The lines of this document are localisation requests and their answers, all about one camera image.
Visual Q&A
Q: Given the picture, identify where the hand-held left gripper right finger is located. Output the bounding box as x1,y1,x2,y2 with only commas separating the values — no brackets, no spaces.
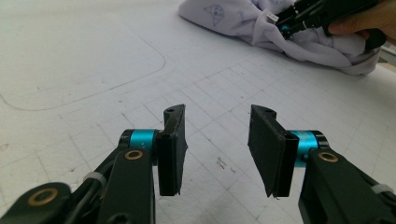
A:
247,105,396,224

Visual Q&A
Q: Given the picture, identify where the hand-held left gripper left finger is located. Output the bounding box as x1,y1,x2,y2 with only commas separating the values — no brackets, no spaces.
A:
96,104,189,224

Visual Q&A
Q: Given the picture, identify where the lilac printed towel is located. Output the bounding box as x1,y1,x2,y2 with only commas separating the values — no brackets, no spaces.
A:
177,0,383,77

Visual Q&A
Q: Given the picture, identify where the white grid mat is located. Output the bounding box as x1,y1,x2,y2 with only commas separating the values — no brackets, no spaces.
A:
0,0,396,224

